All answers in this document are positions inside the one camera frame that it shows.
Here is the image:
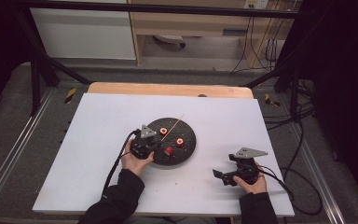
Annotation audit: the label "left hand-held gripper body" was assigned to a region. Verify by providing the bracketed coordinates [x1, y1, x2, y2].
[129, 124, 158, 161]

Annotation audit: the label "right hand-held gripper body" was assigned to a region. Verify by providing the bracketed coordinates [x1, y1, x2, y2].
[233, 147, 269, 186]

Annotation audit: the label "thin wooden skewer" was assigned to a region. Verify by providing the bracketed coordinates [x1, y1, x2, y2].
[160, 113, 186, 143]

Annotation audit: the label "black round plate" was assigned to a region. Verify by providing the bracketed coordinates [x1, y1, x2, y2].
[145, 117, 198, 167]

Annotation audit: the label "person's left hand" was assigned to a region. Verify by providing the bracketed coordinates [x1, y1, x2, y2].
[120, 139, 155, 178]

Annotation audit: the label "person's right hand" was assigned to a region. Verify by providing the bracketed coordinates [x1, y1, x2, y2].
[232, 169, 269, 196]

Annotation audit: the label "wooden table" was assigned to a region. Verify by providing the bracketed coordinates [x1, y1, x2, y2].
[87, 81, 255, 100]

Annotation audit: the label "white chair base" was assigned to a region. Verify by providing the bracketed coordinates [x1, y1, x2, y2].
[153, 34, 186, 49]

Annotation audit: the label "light wooden desk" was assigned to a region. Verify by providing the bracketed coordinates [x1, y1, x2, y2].
[127, 0, 302, 68]

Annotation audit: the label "white cabinet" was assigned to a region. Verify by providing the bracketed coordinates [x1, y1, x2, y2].
[30, 7, 137, 61]

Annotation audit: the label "white power strip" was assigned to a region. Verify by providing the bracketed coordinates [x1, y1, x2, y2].
[243, 0, 269, 9]

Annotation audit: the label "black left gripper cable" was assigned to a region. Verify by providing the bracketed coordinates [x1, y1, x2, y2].
[101, 129, 140, 199]

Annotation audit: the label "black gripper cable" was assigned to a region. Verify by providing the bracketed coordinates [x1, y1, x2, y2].
[101, 129, 140, 199]
[256, 164, 324, 217]

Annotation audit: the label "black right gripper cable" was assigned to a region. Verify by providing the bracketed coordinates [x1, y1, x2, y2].
[256, 164, 324, 217]

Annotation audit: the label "aluminium floor rail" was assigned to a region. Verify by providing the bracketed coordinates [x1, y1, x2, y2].
[0, 88, 55, 213]
[287, 124, 346, 224]

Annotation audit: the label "black floor cables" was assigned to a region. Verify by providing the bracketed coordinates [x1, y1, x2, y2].
[262, 78, 317, 132]

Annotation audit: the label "hanging black cables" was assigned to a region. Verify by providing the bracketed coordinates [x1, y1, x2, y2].
[231, 15, 282, 74]

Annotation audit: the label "black metal frame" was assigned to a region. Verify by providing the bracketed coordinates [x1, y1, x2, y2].
[12, 0, 311, 118]

